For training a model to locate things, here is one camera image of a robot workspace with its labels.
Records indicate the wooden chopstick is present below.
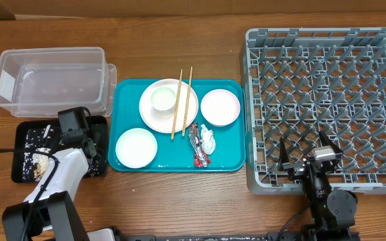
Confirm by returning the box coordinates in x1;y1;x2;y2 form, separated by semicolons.
171;69;183;140
182;66;193;137

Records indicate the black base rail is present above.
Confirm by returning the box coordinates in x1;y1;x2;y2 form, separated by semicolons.
119;232;303;241

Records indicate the white cup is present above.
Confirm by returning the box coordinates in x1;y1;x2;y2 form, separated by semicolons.
151;86;176;112

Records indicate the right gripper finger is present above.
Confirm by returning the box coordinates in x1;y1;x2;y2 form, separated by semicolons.
277;138;290;171
318;131;343;157

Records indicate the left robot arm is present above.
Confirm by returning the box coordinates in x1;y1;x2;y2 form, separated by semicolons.
2;126;97;240

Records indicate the black waste tray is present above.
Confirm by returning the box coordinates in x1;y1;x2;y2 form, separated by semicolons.
11;116;109;183

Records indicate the grey dishwasher rack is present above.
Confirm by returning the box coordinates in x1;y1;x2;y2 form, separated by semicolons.
240;27;386;195

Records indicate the red silver snack wrapper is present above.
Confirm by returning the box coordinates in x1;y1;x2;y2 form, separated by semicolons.
188;123;210;168

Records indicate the right wooden chopstick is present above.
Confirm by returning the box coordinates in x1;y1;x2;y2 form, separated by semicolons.
182;66;193;137

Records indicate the small white plate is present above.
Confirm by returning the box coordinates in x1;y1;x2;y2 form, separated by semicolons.
200;89;241;127

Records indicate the teal serving tray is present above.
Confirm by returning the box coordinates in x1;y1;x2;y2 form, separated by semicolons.
107;79;246;173

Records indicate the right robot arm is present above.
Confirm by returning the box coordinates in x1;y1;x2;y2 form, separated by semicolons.
276;131;360;240

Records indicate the clear plastic bin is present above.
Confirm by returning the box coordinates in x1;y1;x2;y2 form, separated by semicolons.
0;47;117;118

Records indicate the left wooden chopstick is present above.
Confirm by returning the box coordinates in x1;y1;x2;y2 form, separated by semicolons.
171;69;183;140

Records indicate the white bowl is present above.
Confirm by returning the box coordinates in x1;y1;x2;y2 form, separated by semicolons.
115;128;157;169

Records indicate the white tissue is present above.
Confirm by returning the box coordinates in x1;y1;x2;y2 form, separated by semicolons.
200;124;216;155

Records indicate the peanut shells and rice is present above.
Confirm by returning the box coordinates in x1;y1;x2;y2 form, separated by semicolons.
21;125;105;182

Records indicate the large white plate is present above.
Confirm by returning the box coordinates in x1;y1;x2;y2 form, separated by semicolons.
139;78;199;134

